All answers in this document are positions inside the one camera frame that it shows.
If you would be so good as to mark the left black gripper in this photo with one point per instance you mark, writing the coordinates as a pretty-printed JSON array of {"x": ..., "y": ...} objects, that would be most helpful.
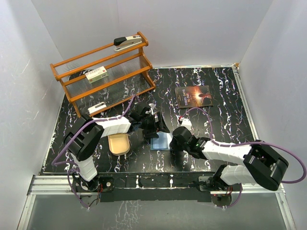
[{"x": 152, "y": 133}]

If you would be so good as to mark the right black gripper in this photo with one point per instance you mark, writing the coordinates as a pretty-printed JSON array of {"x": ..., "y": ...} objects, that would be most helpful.
[{"x": 173, "y": 145}]

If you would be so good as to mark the blue leather card holder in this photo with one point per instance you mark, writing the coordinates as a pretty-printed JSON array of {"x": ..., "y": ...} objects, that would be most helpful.
[{"x": 162, "y": 142}]

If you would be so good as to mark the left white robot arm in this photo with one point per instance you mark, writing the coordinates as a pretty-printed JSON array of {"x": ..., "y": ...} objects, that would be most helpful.
[{"x": 85, "y": 134}]

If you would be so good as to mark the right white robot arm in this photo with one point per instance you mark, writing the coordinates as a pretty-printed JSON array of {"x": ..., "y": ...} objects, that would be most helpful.
[{"x": 255, "y": 163}]

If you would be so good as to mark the white card on rack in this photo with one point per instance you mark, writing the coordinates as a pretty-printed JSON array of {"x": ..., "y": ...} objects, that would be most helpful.
[{"x": 96, "y": 107}]

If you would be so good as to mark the dark book with sunset cover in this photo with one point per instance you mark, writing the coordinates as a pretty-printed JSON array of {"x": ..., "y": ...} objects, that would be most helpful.
[{"x": 194, "y": 96}]

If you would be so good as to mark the orange wooden three-tier rack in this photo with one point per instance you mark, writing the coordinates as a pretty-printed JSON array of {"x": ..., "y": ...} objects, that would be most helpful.
[{"x": 107, "y": 76}]

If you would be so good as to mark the green and white small box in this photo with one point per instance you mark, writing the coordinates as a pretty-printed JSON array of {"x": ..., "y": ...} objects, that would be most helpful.
[{"x": 96, "y": 74}]

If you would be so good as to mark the black and beige stapler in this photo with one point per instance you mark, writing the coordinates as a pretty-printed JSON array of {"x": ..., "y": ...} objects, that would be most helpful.
[{"x": 122, "y": 43}]

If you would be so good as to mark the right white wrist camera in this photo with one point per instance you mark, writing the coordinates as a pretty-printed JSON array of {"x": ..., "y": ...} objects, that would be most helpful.
[{"x": 184, "y": 122}]

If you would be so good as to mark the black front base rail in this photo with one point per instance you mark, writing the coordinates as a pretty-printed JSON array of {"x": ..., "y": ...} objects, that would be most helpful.
[{"x": 161, "y": 186}]

